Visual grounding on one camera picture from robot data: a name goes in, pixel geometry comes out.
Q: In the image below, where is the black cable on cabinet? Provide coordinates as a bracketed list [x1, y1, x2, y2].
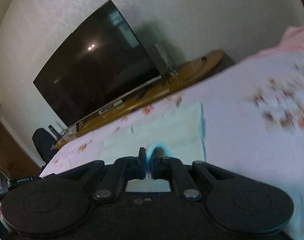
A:
[162, 56, 210, 86]

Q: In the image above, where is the black thermos bottle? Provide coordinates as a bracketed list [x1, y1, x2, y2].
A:
[48, 125, 60, 139]

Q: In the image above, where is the wooden TV cabinet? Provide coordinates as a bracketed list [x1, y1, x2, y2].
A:
[52, 49, 235, 149]

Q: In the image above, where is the light green cloth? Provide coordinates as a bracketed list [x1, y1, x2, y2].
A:
[101, 101, 208, 178]

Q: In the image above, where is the black curved television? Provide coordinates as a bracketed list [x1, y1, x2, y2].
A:
[33, 0, 161, 127]

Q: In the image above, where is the pink floral bed sheet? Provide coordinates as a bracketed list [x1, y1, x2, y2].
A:
[41, 27, 304, 239]

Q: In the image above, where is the black office chair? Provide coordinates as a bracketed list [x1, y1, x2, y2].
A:
[32, 128, 59, 164]

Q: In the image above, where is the brown wooden door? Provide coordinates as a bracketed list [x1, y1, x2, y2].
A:
[0, 121, 41, 178]

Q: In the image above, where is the silver set-top box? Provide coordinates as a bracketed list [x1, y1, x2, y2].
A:
[98, 99, 123, 115]

